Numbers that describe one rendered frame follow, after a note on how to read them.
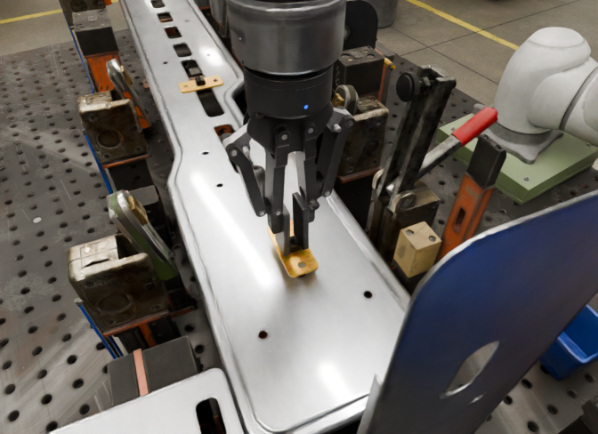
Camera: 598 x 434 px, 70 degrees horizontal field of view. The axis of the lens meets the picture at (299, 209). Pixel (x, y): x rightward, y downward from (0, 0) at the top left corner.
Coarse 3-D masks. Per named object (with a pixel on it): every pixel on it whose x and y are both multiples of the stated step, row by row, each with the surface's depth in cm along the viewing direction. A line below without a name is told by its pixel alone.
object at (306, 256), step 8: (272, 240) 53; (296, 240) 52; (296, 248) 51; (280, 256) 51; (288, 256) 51; (296, 256) 51; (304, 256) 51; (312, 256) 51; (288, 264) 50; (296, 264) 50; (312, 264) 50; (288, 272) 49; (296, 272) 49; (304, 272) 49
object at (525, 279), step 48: (480, 240) 11; (528, 240) 12; (576, 240) 14; (432, 288) 12; (480, 288) 13; (528, 288) 15; (576, 288) 18; (432, 336) 14; (480, 336) 17; (528, 336) 20; (384, 384) 16; (432, 384) 19; (480, 384) 23; (384, 432) 21; (432, 432) 26
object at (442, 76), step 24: (408, 72) 42; (432, 72) 44; (408, 96) 42; (432, 96) 43; (408, 120) 48; (432, 120) 45; (408, 144) 49; (384, 168) 52; (408, 168) 49; (384, 192) 55
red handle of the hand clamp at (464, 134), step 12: (492, 108) 51; (468, 120) 51; (480, 120) 50; (492, 120) 50; (456, 132) 51; (468, 132) 51; (480, 132) 51; (444, 144) 52; (456, 144) 51; (432, 156) 52; (444, 156) 52; (420, 168) 52; (432, 168) 52; (396, 180) 53
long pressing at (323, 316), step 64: (128, 0) 116; (192, 0) 115; (192, 128) 73; (192, 192) 62; (192, 256) 54; (256, 256) 54; (320, 256) 54; (256, 320) 47; (320, 320) 47; (384, 320) 47; (256, 384) 42; (320, 384) 42
